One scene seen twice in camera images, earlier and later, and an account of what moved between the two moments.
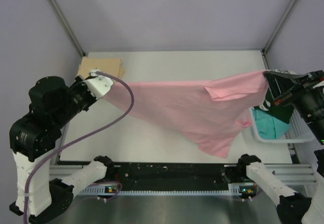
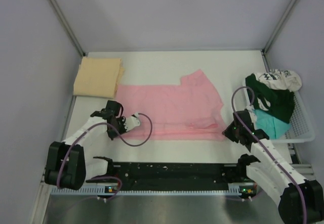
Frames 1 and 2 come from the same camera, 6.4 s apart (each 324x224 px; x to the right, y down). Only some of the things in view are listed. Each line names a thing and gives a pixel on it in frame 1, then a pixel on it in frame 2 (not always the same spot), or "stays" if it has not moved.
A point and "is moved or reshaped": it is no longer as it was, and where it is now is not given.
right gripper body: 307,97 → 233,131
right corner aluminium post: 280,24 stays
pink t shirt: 213,113 is moved or reshaped
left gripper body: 80,97 → 119,124
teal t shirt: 270,126 stays
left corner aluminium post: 62,17 stays
